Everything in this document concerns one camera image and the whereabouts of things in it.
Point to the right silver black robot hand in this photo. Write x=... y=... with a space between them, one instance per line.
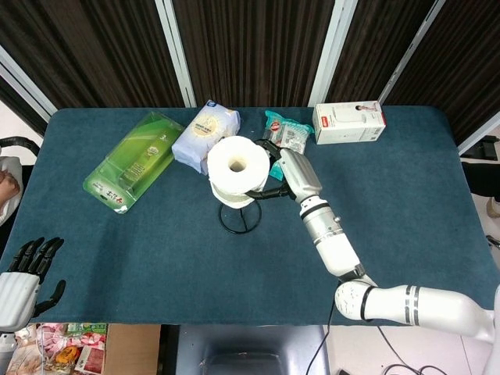
x=301 y=176

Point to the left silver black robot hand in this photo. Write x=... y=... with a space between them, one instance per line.
x=19 y=297

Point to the white paper towel roll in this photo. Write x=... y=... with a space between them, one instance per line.
x=222 y=172

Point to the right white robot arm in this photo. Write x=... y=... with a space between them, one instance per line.
x=336 y=242

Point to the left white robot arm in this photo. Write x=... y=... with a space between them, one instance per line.
x=4 y=340

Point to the teal plastic snack bag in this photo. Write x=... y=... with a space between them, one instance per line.
x=287 y=131

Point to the white cardboard product box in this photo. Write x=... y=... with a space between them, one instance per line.
x=343 y=125

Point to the green snack packet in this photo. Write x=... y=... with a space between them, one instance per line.
x=88 y=329

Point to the red snack packet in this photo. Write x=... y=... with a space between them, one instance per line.
x=90 y=360

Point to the person in white clothing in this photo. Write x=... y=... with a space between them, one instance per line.
x=9 y=187

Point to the pale purple tissue pack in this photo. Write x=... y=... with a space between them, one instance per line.
x=199 y=133

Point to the brown cardboard box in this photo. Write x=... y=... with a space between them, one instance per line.
x=131 y=351

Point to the dark brown pleated partition panel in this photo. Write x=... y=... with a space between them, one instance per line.
x=375 y=43
x=468 y=58
x=97 y=51
x=254 y=51

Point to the blue table cloth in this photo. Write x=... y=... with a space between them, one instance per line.
x=156 y=265

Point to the black chair armrest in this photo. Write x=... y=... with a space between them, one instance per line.
x=23 y=142

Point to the green plastic blister package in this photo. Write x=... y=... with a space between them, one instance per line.
x=133 y=164

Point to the person in black trousers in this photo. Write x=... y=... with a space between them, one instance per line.
x=482 y=179

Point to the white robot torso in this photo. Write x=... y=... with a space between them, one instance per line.
x=494 y=332

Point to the white partition frame post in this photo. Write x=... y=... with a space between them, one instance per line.
x=176 y=51
x=27 y=86
x=480 y=131
x=332 y=51
x=408 y=54

